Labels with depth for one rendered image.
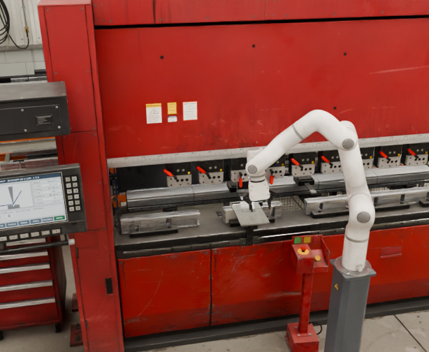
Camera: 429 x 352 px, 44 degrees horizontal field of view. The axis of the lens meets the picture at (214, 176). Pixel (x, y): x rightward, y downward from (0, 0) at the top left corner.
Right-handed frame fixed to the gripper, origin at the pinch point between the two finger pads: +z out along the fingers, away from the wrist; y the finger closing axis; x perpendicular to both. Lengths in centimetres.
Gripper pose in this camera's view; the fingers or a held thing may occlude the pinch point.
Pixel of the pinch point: (260, 207)
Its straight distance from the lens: 273.4
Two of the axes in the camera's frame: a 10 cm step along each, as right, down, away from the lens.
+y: 9.9, -1.4, 0.7
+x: -1.1, -2.9, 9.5
